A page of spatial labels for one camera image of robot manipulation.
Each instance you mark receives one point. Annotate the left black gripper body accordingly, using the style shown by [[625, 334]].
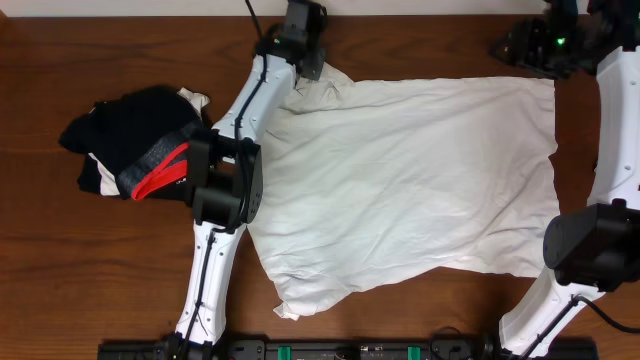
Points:
[[310, 60]]

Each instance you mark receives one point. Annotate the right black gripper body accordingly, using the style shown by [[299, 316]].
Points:
[[553, 52]]

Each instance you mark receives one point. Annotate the white t-shirt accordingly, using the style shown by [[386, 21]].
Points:
[[374, 182]]

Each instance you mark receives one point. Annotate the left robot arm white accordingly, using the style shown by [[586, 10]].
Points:
[[224, 185]]

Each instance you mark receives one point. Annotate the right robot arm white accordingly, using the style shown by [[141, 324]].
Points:
[[590, 252]]

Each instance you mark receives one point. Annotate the black folded clothes pile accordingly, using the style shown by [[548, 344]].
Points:
[[135, 147]]

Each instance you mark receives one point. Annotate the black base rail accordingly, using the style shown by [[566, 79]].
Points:
[[443, 346]]

